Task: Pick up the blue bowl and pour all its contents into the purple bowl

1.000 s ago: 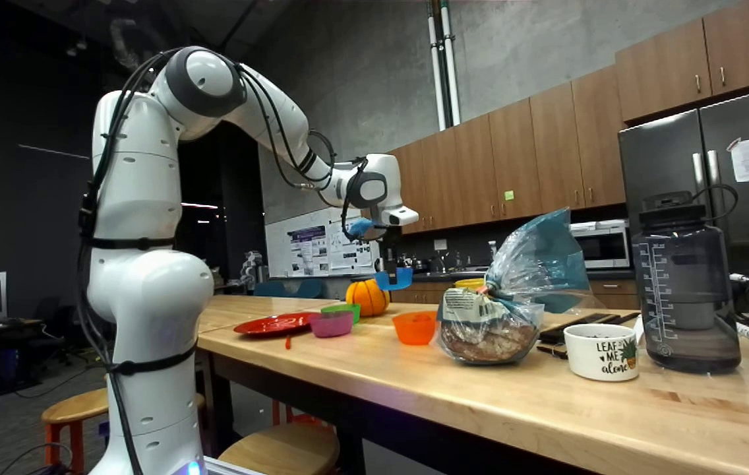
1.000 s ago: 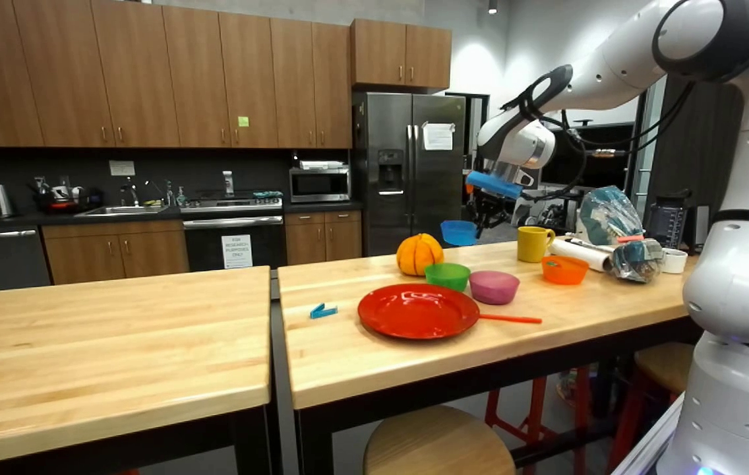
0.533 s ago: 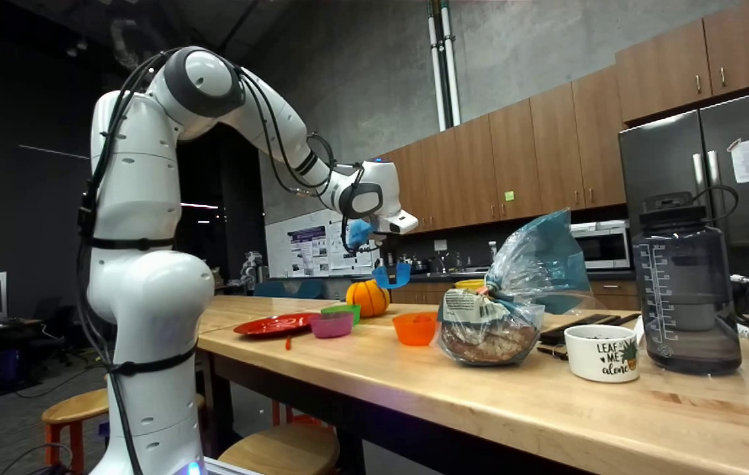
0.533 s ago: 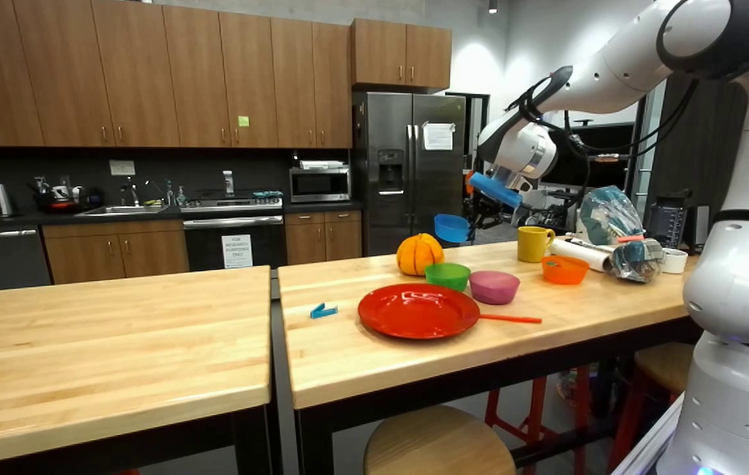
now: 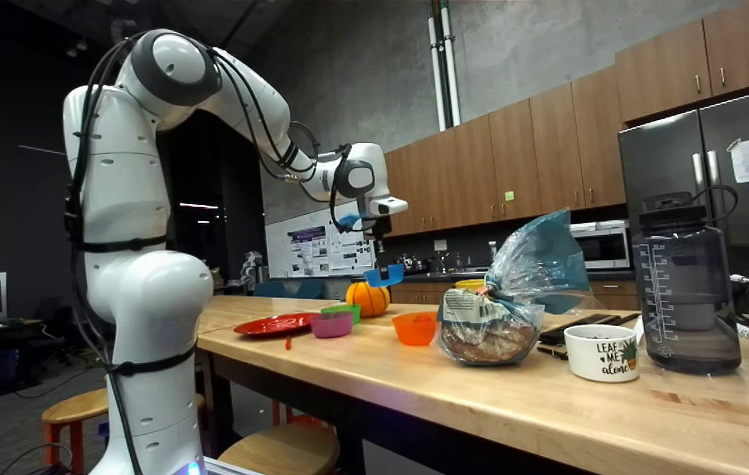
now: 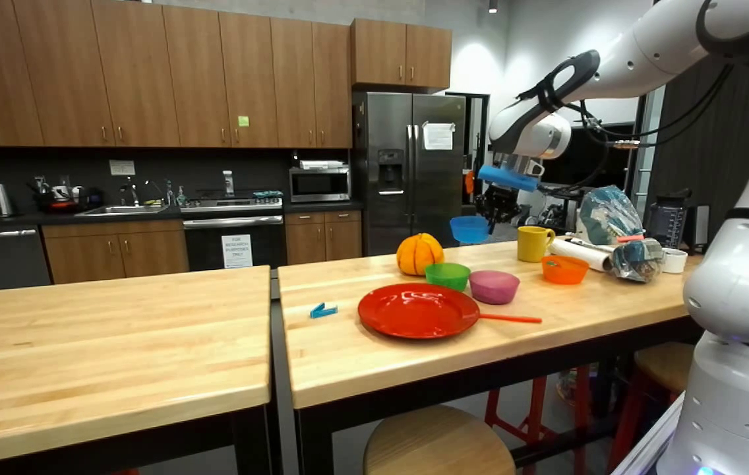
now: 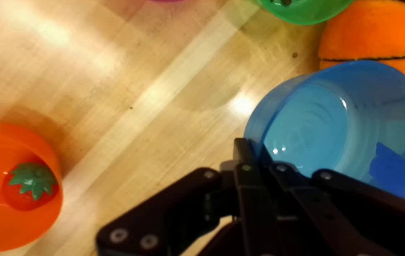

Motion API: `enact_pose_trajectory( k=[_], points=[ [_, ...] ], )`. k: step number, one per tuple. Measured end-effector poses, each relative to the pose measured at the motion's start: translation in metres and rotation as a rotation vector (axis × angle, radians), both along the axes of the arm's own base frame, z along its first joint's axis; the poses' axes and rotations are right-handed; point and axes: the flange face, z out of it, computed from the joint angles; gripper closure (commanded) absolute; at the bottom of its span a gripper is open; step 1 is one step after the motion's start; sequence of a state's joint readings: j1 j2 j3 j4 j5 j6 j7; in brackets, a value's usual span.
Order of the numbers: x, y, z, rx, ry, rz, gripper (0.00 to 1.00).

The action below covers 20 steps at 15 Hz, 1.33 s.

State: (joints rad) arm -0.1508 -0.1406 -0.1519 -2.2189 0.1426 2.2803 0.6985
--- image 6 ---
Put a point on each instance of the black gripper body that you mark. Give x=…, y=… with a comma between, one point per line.
x=502, y=205

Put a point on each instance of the blue plastic bowl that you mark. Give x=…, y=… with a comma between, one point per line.
x=466, y=230

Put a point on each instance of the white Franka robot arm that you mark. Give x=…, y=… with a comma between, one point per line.
x=745, y=280

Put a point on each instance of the purple plastic bowl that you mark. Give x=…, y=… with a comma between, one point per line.
x=493, y=288

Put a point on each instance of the green plastic bowl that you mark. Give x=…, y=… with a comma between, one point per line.
x=448, y=277

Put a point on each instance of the orange plastic bowl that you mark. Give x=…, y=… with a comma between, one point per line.
x=565, y=269

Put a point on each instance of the large plastic bag blue contents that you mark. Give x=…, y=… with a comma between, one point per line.
x=610, y=215

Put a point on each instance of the yellow mug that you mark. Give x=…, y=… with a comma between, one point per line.
x=532, y=247

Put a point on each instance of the paper sheet on refrigerator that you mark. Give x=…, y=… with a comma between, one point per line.
x=437, y=135

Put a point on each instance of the white paper towel roll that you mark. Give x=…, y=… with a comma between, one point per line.
x=581, y=255

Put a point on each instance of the stainless steel refrigerator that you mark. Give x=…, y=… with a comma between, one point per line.
x=410, y=185

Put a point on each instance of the orange toy pumpkin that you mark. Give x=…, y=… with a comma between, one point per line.
x=420, y=255

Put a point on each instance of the thin orange stick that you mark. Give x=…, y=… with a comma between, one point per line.
x=509, y=318

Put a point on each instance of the red plastic plate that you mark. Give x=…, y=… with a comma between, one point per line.
x=416, y=312

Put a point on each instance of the small clear plastic bag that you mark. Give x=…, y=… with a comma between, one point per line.
x=633, y=262

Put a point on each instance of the black countertop device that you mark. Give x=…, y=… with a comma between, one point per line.
x=668, y=225

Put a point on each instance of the brown cabinet above refrigerator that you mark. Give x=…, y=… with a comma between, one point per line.
x=401, y=53

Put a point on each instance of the narrow brown base cabinet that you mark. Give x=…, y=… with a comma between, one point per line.
x=323, y=235

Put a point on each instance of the steel microwave oven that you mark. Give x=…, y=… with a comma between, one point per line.
x=316, y=185

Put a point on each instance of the small blue clip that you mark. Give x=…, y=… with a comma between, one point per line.
x=323, y=310

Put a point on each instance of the red metal stool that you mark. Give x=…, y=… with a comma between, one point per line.
x=532, y=412

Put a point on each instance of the wooden stool red legs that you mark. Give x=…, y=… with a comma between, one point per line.
x=664, y=364

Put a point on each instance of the round wooden stool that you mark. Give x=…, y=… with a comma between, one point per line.
x=436, y=444

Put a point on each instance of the paper sheet on oven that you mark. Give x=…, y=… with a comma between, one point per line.
x=238, y=251

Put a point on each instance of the green sticky note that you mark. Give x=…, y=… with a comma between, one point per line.
x=244, y=122

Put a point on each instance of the black built-in oven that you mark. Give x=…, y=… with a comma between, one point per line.
x=203, y=240

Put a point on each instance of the kitchen sink with faucet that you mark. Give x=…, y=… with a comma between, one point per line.
x=120, y=210

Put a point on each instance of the wide brown base cabinet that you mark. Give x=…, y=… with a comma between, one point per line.
x=114, y=251

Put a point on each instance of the steel electric kettle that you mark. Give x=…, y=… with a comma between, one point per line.
x=0, y=202

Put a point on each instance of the blue taped wrist camera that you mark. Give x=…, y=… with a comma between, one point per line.
x=507, y=178

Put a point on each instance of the brown wall cabinets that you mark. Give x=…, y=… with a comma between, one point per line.
x=146, y=70

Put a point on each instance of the white wall outlet plate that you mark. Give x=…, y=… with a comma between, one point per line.
x=122, y=167

